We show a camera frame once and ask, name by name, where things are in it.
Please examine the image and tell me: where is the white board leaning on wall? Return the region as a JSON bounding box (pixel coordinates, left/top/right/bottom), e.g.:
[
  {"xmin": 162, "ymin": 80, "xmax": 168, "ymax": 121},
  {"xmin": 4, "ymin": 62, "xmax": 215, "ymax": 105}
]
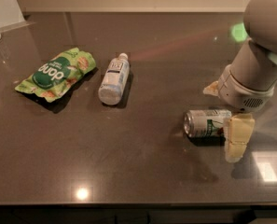
[{"xmin": 0, "ymin": 0, "xmax": 33, "ymax": 33}]

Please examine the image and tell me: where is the white plastic water bottle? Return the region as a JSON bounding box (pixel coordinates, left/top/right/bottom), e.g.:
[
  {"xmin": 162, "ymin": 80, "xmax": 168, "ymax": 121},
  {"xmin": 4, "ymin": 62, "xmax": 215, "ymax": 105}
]
[{"xmin": 98, "ymin": 53, "xmax": 130, "ymax": 105}]

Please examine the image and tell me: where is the green dang snack bag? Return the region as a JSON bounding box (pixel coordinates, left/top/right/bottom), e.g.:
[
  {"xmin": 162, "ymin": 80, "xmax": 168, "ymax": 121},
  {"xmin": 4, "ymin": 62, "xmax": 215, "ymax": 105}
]
[{"xmin": 15, "ymin": 48, "xmax": 96, "ymax": 103}]

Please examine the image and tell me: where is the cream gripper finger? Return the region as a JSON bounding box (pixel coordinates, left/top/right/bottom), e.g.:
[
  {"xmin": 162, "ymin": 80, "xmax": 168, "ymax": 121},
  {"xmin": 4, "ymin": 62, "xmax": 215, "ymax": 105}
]
[
  {"xmin": 203, "ymin": 81, "xmax": 218, "ymax": 97},
  {"xmin": 223, "ymin": 113, "xmax": 255, "ymax": 163}
]

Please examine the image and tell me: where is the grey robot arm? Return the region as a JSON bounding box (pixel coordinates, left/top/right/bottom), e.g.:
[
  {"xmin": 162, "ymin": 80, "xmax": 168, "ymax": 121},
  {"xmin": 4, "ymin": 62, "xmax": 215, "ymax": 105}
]
[{"xmin": 203, "ymin": 0, "xmax": 277, "ymax": 162}]

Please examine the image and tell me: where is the white green 7up can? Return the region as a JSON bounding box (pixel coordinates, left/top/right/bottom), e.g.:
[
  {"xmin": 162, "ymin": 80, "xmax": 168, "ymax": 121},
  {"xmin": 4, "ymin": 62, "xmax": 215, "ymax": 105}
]
[{"xmin": 184, "ymin": 109, "xmax": 231, "ymax": 138}]

